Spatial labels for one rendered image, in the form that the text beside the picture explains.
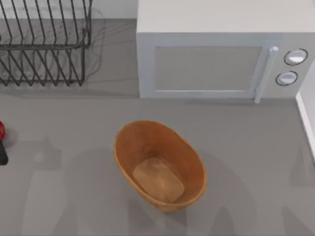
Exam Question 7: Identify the brown woven basket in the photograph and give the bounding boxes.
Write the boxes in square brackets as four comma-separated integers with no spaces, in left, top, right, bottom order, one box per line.
[112,119,207,213]

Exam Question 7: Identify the microwave door handle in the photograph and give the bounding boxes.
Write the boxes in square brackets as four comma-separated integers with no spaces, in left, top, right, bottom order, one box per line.
[253,45,279,104]

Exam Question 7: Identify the dark wire dish rack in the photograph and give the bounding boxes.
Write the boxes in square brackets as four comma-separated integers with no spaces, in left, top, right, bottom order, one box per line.
[0,0,94,87]

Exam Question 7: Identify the pale microwave oven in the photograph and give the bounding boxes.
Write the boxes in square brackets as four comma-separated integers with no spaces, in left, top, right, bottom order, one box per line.
[136,0,315,104]

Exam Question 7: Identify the microwave oven door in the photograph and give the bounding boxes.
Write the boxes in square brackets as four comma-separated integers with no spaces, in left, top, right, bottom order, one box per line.
[136,33,284,100]

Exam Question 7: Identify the small microwave knob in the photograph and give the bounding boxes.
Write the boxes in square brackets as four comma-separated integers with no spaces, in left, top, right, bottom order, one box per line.
[275,71,299,87]

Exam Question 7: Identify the large microwave knob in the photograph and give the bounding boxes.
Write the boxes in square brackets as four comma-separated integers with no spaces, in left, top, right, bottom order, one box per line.
[283,48,309,66]

